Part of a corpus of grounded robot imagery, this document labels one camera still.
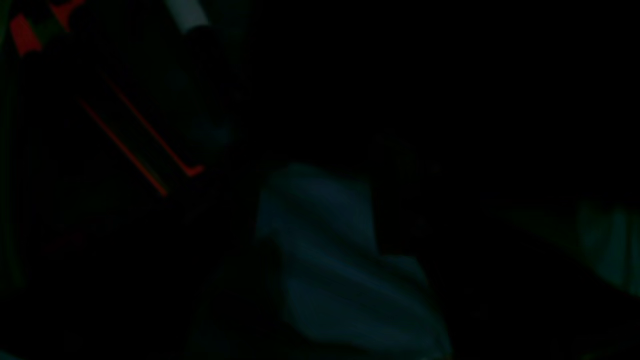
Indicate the black printed t-shirt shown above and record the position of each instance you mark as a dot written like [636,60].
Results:
[501,138]

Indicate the teal table cloth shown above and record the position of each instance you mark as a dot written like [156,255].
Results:
[337,288]

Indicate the orange black utility knife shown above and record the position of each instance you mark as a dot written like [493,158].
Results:
[66,55]

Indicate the white black marker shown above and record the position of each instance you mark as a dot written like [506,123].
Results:
[193,23]

